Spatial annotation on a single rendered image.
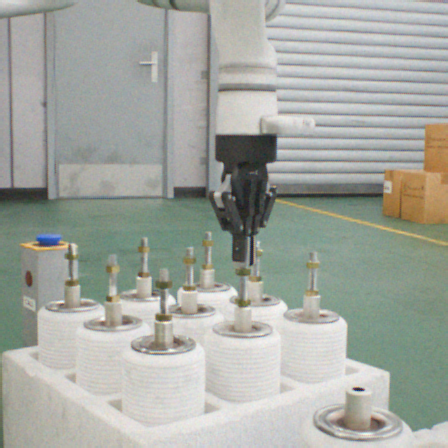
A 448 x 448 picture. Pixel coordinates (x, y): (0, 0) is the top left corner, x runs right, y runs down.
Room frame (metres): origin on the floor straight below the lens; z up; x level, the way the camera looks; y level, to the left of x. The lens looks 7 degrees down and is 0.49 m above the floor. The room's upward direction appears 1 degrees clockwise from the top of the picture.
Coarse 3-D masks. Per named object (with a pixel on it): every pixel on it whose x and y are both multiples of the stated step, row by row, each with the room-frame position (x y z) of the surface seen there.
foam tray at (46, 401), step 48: (48, 384) 0.88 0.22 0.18; (288, 384) 0.89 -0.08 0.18; (336, 384) 0.89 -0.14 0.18; (384, 384) 0.94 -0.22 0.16; (48, 432) 0.89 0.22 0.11; (96, 432) 0.78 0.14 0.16; (144, 432) 0.73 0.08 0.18; (192, 432) 0.74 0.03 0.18; (240, 432) 0.79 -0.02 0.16; (288, 432) 0.83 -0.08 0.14
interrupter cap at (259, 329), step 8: (232, 320) 0.92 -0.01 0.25; (216, 328) 0.88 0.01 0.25; (224, 328) 0.89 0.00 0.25; (232, 328) 0.89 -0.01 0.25; (256, 328) 0.89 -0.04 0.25; (264, 328) 0.88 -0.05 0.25; (272, 328) 0.88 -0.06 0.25; (232, 336) 0.85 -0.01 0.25; (240, 336) 0.85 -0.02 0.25; (248, 336) 0.85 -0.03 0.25; (256, 336) 0.85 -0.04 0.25
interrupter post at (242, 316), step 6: (234, 306) 0.89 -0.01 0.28; (234, 312) 0.88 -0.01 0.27; (240, 312) 0.88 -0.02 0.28; (246, 312) 0.88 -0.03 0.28; (234, 318) 0.88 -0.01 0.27; (240, 318) 0.88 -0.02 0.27; (246, 318) 0.88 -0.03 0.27; (234, 324) 0.88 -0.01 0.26; (240, 324) 0.88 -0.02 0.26; (246, 324) 0.88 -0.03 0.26; (234, 330) 0.88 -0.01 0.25; (240, 330) 0.88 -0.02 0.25; (246, 330) 0.88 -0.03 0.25
